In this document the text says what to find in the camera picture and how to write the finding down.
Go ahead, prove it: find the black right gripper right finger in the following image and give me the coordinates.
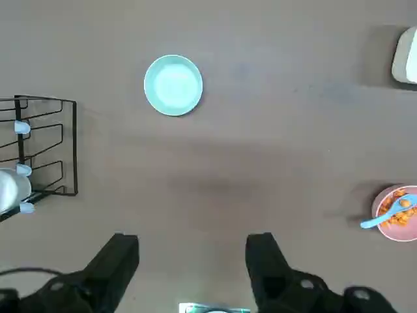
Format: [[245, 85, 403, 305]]
[[246, 231, 399, 313]]

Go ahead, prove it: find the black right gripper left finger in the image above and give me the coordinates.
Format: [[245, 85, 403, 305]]
[[0, 233, 140, 313]]

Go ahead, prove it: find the blue spoon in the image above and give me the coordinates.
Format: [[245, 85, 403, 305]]
[[360, 193, 417, 229]]

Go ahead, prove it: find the pink bowl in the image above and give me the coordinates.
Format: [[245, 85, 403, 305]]
[[372, 185, 417, 243]]

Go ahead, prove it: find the orange popcorn heap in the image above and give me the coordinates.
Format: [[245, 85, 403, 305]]
[[379, 188, 417, 228]]

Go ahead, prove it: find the green bowl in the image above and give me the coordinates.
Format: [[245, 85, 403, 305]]
[[143, 54, 204, 117]]

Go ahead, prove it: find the white cup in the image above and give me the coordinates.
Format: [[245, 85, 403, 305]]
[[0, 168, 33, 215]]

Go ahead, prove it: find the white rectangular tray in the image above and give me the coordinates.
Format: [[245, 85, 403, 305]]
[[391, 25, 417, 84]]

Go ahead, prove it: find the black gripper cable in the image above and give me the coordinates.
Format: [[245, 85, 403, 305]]
[[0, 266, 66, 278]]

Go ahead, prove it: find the black wire cup rack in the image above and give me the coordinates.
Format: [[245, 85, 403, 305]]
[[0, 94, 79, 222]]

